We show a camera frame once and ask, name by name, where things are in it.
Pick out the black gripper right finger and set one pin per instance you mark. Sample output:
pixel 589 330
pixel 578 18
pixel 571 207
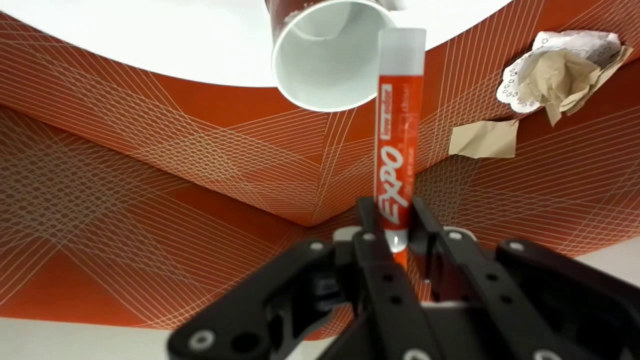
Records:
pixel 480 292

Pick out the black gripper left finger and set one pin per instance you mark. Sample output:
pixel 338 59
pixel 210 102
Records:
pixel 373 280

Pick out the red Expo marker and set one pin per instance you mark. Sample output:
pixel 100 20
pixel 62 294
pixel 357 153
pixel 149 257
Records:
pixel 399 132

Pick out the red and white mug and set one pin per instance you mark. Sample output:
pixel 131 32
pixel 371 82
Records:
pixel 327 61

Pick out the crumpled brown paper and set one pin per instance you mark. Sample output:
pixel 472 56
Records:
pixel 482 139

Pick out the red patterned sofa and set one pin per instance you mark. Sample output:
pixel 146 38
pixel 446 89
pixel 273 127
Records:
pixel 166 200

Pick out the white paper doily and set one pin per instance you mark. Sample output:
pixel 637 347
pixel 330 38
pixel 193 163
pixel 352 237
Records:
pixel 532 72

